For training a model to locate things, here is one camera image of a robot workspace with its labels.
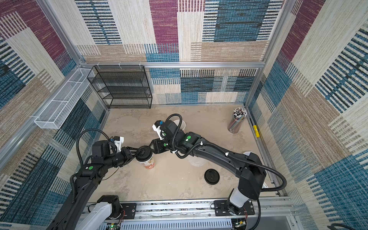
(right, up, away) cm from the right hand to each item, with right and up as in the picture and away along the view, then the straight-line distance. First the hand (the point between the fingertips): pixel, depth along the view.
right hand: (155, 148), depth 73 cm
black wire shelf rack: (-32, +39, +35) cm, 61 cm away
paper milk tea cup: (-4, -10, +7) cm, 13 cm away
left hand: (-9, -3, +4) cm, 10 cm away
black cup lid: (-6, -3, +2) cm, 7 cm away
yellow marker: (+68, +5, +34) cm, 76 cm away
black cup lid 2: (+30, -18, +10) cm, 37 cm away
